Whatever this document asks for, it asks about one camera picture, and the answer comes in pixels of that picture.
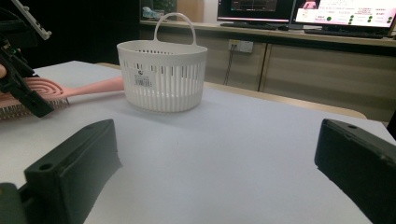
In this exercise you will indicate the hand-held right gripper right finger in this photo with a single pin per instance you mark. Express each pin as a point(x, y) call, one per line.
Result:
point(361, 168)

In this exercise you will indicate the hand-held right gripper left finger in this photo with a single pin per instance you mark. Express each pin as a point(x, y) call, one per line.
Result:
point(71, 174)

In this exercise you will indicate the pink hairbrush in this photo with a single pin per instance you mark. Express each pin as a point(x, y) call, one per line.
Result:
point(84, 89)

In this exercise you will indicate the white plastic basket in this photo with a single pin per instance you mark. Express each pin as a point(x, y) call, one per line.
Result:
point(162, 77)

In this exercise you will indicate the beige cabinet counter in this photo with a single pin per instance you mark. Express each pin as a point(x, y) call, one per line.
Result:
point(311, 71)

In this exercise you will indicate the black keyboard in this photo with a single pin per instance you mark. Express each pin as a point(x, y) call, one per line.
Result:
point(345, 33)
point(252, 25)

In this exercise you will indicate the white table sheet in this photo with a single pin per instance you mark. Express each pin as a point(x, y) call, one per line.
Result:
point(218, 155)

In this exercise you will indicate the bright screen monitor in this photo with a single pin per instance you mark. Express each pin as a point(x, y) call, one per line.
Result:
point(345, 12)

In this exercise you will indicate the brown cardboard box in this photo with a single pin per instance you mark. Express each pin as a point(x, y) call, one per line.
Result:
point(190, 9)

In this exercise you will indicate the white wall outlet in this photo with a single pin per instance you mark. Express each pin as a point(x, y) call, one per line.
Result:
point(241, 46)

